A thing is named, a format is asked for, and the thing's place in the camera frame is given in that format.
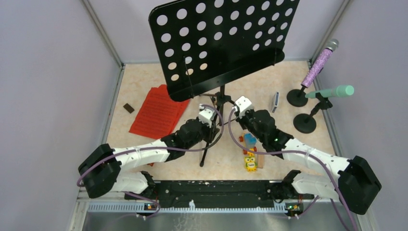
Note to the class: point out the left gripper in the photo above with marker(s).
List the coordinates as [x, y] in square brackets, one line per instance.
[211, 132]

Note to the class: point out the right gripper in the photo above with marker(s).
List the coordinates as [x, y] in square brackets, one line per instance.
[241, 120]

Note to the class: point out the red sheet music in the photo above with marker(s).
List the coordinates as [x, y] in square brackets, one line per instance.
[158, 115]

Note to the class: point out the black music stand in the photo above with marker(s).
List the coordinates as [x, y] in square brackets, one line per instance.
[205, 44]

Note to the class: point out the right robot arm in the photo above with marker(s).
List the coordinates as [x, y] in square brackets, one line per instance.
[351, 181]

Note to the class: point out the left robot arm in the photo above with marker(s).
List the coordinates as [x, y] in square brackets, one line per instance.
[106, 169]

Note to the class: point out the toy block car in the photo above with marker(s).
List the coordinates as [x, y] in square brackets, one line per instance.
[248, 141]

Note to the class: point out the wooden block near owl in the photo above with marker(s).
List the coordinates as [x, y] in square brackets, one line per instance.
[260, 160]

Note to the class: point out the yellow owl block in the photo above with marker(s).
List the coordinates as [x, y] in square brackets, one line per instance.
[250, 163]

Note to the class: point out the black round mic stand rear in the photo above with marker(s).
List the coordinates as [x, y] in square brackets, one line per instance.
[297, 97]

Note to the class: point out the black round mic stand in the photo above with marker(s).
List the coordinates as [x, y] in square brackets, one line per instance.
[305, 123]
[297, 97]

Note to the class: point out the black round mic stand front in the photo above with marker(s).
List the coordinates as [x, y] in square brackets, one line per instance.
[305, 123]

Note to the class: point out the purple glitter microphone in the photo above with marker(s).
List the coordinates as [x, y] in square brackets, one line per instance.
[319, 63]

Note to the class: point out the dark brown small block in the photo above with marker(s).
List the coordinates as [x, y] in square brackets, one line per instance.
[128, 108]

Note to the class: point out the green microphone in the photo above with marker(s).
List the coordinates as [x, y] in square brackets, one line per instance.
[338, 92]

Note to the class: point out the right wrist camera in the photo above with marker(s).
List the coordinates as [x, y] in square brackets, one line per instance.
[242, 105]

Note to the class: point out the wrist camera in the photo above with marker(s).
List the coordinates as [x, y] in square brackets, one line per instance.
[242, 105]
[206, 114]

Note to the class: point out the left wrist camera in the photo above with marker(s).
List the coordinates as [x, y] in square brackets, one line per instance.
[206, 114]

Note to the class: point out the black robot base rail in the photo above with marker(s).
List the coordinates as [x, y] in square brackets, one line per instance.
[222, 193]

